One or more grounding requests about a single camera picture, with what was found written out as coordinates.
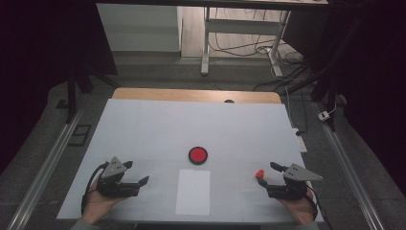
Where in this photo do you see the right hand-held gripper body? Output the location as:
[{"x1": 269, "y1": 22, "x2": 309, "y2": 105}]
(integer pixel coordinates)
[{"x1": 266, "y1": 163, "x2": 324, "y2": 202}]

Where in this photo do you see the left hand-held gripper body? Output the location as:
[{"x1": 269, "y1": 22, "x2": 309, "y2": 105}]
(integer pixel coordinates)
[{"x1": 96, "y1": 156, "x2": 142, "y2": 198}]

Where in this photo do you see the white paper sheet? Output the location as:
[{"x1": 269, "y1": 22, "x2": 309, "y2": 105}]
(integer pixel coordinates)
[{"x1": 175, "y1": 169, "x2": 212, "y2": 217}]

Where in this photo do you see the round red ink pad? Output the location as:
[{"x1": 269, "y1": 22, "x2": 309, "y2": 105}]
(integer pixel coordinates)
[{"x1": 188, "y1": 146, "x2": 209, "y2": 166}]

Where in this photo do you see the person's right hand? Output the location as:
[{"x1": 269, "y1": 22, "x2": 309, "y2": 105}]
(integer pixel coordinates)
[{"x1": 277, "y1": 188, "x2": 316, "y2": 225}]

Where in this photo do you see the person's left hand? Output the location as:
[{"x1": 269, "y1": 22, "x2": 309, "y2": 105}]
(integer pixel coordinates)
[{"x1": 83, "y1": 177, "x2": 126, "y2": 225}]

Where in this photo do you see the white power strip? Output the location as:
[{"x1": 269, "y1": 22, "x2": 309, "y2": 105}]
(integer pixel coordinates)
[{"x1": 291, "y1": 127, "x2": 308, "y2": 153}]

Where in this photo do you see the black floor plate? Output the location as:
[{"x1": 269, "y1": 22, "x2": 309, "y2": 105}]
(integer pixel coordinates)
[{"x1": 67, "y1": 124, "x2": 93, "y2": 148}]

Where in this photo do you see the black metal stand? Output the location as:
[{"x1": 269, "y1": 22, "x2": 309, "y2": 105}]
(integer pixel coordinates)
[
  {"x1": 281, "y1": 15, "x2": 344, "y2": 132},
  {"x1": 65, "y1": 63, "x2": 121, "y2": 125}
]

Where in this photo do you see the dark curtain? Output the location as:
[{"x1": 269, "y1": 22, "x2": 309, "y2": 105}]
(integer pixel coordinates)
[
  {"x1": 283, "y1": 0, "x2": 406, "y2": 196},
  {"x1": 0, "y1": 0, "x2": 118, "y2": 175}
]

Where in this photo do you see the grey cabinet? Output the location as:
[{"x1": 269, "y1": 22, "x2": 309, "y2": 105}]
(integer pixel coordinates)
[{"x1": 96, "y1": 3, "x2": 183, "y2": 53}]

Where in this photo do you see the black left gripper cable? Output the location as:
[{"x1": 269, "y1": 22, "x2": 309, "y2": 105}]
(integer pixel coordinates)
[{"x1": 80, "y1": 161, "x2": 110, "y2": 216}]

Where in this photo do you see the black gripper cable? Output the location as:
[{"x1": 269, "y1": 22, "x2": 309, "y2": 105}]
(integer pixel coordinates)
[
  {"x1": 305, "y1": 184, "x2": 320, "y2": 221},
  {"x1": 80, "y1": 161, "x2": 110, "y2": 216}
]

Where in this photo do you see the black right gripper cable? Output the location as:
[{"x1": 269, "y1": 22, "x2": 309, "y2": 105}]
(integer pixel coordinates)
[{"x1": 305, "y1": 184, "x2": 320, "y2": 221}]

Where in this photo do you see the aluminium rail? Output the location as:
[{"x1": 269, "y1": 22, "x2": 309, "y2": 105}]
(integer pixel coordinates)
[
  {"x1": 6, "y1": 104, "x2": 85, "y2": 230},
  {"x1": 314, "y1": 102, "x2": 386, "y2": 230}
]

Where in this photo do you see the thick black cable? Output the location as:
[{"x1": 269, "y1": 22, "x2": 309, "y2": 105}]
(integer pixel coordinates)
[{"x1": 253, "y1": 65, "x2": 307, "y2": 92}]

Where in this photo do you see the tangle of black cables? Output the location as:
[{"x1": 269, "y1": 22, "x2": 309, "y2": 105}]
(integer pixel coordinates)
[{"x1": 209, "y1": 8, "x2": 305, "y2": 65}]

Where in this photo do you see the white desk frame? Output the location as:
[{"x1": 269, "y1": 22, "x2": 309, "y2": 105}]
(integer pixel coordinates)
[{"x1": 200, "y1": 6, "x2": 292, "y2": 78}]

